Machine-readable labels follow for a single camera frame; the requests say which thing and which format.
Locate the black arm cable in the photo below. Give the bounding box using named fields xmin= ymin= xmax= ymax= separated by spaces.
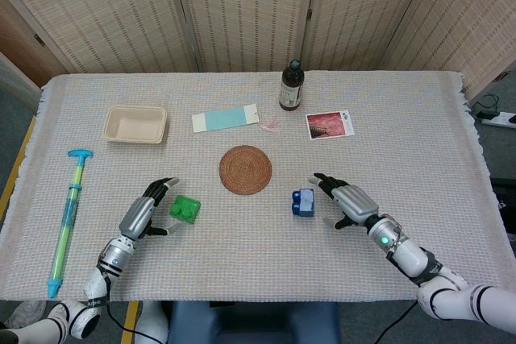
xmin=102 ymin=275 xmax=170 ymax=344

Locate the round woven rattan coaster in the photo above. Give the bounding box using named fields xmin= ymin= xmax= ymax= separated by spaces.
xmin=218 ymin=145 xmax=274 ymax=196

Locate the black power cable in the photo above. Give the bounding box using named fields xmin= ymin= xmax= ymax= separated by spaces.
xmin=471 ymin=93 xmax=501 ymax=118

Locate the white power strip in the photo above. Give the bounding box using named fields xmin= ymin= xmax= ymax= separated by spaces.
xmin=481 ymin=111 xmax=516 ymax=130

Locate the blue green water squirter toy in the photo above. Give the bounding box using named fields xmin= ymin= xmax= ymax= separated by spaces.
xmin=47 ymin=149 xmax=94 ymax=300

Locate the dark brown drink bottle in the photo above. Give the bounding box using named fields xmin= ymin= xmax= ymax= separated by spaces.
xmin=278 ymin=59 xmax=306 ymax=112

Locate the beige plastic food container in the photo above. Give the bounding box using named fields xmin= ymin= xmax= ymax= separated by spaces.
xmin=104 ymin=105 xmax=169 ymax=144

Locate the light woven tablecloth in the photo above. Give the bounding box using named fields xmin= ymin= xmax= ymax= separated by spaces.
xmin=0 ymin=71 xmax=505 ymax=303

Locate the white and blue paper card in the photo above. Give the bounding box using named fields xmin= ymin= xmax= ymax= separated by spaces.
xmin=191 ymin=104 xmax=259 ymax=135

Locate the woven folding screen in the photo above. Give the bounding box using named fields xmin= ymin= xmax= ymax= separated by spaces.
xmin=0 ymin=0 xmax=516 ymax=100

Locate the blue padded seat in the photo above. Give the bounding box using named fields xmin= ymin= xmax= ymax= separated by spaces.
xmin=167 ymin=301 xmax=342 ymax=344

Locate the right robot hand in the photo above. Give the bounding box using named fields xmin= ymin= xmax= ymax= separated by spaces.
xmin=308 ymin=172 xmax=381 ymax=231

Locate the blue toy block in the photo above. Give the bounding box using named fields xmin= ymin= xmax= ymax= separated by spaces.
xmin=289 ymin=187 xmax=317 ymax=218

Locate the red photo postcard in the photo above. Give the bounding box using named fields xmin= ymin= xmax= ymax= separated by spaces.
xmin=305 ymin=109 xmax=356 ymax=141

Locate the green toy block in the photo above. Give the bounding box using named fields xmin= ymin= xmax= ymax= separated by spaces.
xmin=169 ymin=194 xmax=202 ymax=225

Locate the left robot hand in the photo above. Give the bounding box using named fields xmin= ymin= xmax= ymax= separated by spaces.
xmin=118 ymin=176 xmax=184 ymax=241

